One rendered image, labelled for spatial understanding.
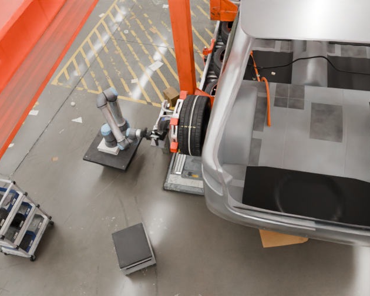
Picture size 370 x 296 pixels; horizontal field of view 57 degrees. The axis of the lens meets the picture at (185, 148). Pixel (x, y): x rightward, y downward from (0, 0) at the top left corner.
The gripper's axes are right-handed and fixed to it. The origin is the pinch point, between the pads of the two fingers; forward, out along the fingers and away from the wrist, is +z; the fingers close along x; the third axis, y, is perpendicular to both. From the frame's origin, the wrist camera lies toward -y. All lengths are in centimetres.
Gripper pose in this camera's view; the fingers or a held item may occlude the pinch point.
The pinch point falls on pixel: (158, 134)
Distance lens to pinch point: 371.0
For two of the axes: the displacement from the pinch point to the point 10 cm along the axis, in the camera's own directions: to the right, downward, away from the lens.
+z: 9.7, 1.3, -1.9
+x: -2.1, 8.1, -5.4
